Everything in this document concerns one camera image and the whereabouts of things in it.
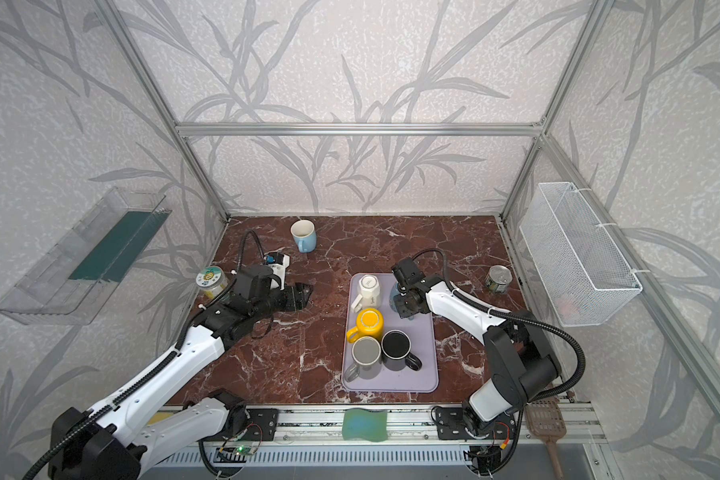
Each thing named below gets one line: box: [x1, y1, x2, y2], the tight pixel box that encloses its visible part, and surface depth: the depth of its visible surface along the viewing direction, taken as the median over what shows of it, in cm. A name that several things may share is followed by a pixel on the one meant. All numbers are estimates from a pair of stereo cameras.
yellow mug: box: [346, 308, 385, 343], surface depth 84 cm
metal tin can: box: [485, 265, 513, 293], surface depth 98 cm
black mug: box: [380, 329, 422, 371], surface depth 79 cm
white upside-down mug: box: [351, 274, 380, 313], surface depth 91 cm
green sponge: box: [342, 408, 389, 442], surface depth 74 cm
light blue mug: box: [290, 219, 317, 253], surface depth 106 cm
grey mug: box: [344, 336, 382, 382], surface depth 77 cm
